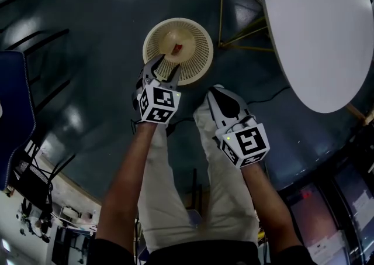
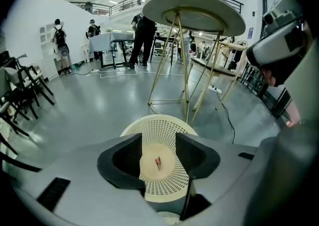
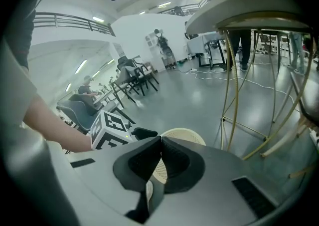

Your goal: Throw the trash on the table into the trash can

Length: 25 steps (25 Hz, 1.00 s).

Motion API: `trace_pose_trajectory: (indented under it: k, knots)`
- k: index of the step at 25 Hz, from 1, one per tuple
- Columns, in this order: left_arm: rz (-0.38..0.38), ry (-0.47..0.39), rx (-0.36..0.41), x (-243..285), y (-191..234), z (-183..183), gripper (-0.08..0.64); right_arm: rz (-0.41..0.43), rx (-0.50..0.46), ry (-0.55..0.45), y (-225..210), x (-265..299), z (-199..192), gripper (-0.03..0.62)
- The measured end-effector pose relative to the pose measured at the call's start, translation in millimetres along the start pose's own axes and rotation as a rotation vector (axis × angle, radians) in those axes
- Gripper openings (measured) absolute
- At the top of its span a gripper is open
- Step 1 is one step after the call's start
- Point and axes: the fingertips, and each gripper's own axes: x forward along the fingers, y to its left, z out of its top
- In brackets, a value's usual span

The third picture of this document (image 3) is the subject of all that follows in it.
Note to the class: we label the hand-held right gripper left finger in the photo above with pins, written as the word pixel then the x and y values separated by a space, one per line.
pixel 129 170

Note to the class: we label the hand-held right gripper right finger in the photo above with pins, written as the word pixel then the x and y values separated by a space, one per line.
pixel 185 170

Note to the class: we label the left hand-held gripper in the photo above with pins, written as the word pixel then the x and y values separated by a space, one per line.
pixel 109 130

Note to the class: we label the beige perforated trash can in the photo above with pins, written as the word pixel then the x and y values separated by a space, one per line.
pixel 184 136

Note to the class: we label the person's left forearm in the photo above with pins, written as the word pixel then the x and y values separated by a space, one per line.
pixel 57 127

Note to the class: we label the blue shell chair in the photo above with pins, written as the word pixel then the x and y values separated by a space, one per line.
pixel 79 112

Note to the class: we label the black office chair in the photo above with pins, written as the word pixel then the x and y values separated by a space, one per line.
pixel 124 62

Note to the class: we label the white shelf cabinet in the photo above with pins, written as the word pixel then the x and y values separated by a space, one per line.
pixel 153 50

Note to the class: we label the person's grey t-shirt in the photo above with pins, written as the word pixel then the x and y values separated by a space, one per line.
pixel 15 90

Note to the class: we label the table with white cloth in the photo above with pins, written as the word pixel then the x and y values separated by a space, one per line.
pixel 199 43

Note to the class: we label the white round table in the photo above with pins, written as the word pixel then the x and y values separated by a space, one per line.
pixel 236 3

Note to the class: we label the dark frame chair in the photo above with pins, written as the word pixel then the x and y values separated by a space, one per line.
pixel 124 80
pixel 147 74

